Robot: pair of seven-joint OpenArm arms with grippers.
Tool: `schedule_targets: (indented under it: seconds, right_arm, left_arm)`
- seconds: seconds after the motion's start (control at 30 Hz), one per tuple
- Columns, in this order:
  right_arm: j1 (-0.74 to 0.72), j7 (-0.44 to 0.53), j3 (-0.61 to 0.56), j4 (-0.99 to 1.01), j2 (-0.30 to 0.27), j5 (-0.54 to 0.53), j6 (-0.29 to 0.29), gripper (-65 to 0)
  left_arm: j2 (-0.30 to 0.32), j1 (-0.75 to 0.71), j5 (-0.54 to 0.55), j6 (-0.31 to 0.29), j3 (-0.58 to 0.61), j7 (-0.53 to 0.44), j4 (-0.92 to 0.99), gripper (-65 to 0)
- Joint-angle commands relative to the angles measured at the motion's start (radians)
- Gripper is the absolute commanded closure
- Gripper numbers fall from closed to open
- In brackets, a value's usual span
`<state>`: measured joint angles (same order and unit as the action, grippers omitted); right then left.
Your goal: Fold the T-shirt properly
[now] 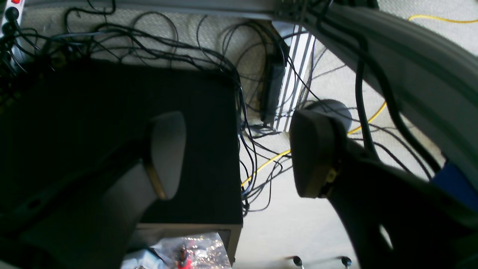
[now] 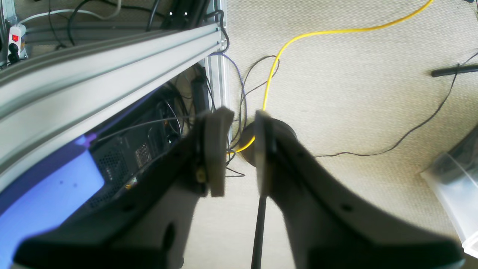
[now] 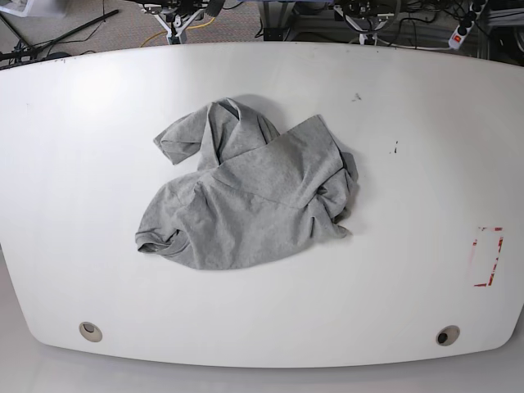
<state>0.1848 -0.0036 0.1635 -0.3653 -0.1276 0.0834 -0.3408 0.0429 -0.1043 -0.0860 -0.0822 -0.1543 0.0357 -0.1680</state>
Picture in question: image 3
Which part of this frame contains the table cable grommet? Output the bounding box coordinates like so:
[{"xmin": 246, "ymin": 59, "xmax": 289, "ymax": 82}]
[
  {"xmin": 79, "ymin": 322, "xmax": 103, "ymax": 342},
  {"xmin": 436, "ymin": 325, "xmax": 460, "ymax": 346}
]

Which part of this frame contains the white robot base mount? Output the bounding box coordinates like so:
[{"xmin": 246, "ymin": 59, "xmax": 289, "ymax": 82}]
[
  {"xmin": 141, "ymin": 1, "xmax": 205, "ymax": 45},
  {"xmin": 333, "ymin": 1, "xmax": 402, "ymax": 45}
]

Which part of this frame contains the white power strip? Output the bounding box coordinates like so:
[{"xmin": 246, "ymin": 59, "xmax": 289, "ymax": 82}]
[{"xmin": 448, "ymin": 0, "xmax": 486, "ymax": 50}]

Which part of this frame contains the left table cable grommet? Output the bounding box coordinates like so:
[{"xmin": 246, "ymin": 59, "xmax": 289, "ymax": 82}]
[{"xmin": 79, "ymin": 322, "xmax": 103, "ymax": 342}]

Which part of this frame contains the red tape rectangle marking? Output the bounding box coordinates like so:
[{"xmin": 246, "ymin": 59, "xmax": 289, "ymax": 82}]
[{"xmin": 468, "ymin": 227, "xmax": 504, "ymax": 288}]

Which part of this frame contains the aluminium frame base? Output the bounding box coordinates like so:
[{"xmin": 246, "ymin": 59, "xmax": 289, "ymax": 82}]
[{"xmin": 256, "ymin": 1, "xmax": 357, "ymax": 43}]

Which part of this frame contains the yellow cable on floor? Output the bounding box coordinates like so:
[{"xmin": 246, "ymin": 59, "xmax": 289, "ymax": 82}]
[{"xmin": 141, "ymin": 11, "xmax": 214, "ymax": 48}]

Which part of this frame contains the right table cable grommet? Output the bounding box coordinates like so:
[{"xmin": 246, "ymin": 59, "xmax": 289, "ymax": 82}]
[{"xmin": 436, "ymin": 325, "xmax": 460, "ymax": 346}]

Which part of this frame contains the black tripod stand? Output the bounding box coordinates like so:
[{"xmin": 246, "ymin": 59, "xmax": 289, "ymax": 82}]
[{"xmin": 0, "ymin": 9, "xmax": 120, "ymax": 69}]

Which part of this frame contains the grey T-shirt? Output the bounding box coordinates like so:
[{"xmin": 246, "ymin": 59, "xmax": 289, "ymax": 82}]
[{"xmin": 135, "ymin": 98, "xmax": 358, "ymax": 270}]

